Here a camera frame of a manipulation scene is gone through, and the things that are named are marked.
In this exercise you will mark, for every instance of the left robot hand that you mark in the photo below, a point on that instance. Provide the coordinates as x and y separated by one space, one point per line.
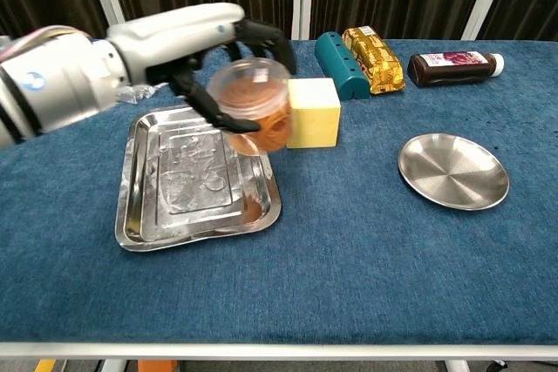
174 47

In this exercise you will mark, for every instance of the clear plastic cup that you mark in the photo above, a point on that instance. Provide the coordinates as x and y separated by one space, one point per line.
255 97

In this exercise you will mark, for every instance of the yellow sponge block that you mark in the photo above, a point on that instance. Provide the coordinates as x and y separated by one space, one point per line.
316 115

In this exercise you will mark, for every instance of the bundle of clear straws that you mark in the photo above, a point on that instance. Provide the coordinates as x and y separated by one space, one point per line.
135 94

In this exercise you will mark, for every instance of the rectangular steel tray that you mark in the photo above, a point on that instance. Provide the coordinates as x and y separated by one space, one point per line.
192 180

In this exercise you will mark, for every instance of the teal plastic holder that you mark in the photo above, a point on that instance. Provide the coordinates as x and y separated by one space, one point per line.
340 67

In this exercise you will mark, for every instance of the gold snack packet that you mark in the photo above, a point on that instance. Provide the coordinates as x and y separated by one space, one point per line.
377 60

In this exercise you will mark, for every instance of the brown bottle white cap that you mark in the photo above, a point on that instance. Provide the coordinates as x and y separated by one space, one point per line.
453 68

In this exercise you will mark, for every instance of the blue table cloth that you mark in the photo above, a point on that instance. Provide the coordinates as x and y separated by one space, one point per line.
349 280

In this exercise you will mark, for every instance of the round steel plate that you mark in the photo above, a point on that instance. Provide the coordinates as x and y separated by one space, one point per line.
453 171

